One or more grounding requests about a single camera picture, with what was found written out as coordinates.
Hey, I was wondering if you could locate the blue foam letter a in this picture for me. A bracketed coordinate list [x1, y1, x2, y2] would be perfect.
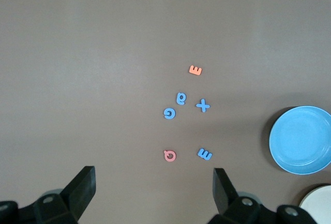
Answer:
[176, 92, 189, 105]

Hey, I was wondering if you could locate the pink foam letter Q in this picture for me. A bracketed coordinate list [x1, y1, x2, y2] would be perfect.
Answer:
[163, 150, 177, 162]

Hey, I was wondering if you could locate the beige plate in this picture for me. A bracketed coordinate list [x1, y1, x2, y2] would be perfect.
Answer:
[298, 184, 331, 224]

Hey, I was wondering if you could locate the blue foam letter m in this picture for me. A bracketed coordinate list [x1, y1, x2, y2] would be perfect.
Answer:
[197, 148, 213, 161]

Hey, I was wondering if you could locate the blue plate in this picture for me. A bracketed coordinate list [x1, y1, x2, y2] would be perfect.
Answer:
[268, 106, 331, 175]

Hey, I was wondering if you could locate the blue foam letter x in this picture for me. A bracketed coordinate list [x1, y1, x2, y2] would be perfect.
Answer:
[195, 99, 211, 113]

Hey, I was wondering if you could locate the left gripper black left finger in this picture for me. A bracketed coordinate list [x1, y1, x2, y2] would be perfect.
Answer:
[33, 166, 97, 224]

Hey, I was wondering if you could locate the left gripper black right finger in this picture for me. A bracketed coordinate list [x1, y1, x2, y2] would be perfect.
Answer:
[209, 168, 261, 224]

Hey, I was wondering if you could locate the orange foam letter E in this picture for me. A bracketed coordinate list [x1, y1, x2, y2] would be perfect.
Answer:
[188, 65, 203, 76]

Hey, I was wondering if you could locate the blue foam letter e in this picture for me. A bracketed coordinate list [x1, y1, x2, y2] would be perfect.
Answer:
[163, 108, 176, 120]

